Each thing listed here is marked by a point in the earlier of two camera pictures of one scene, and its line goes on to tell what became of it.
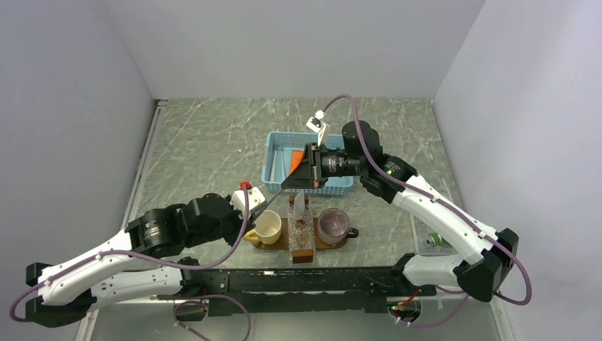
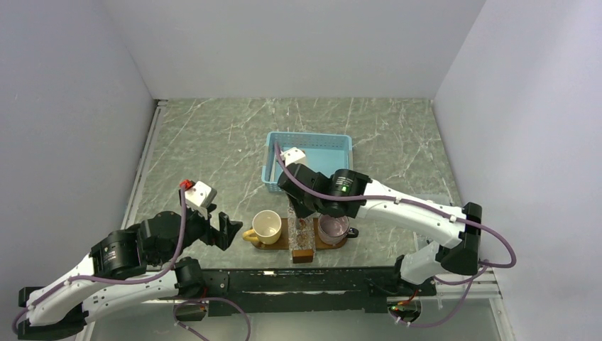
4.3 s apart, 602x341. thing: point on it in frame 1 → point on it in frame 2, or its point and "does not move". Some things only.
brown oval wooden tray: [282, 242] does not move
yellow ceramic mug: [267, 228] does not move
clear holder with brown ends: [301, 232] does not move
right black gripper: [309, 174] → [302, 212]
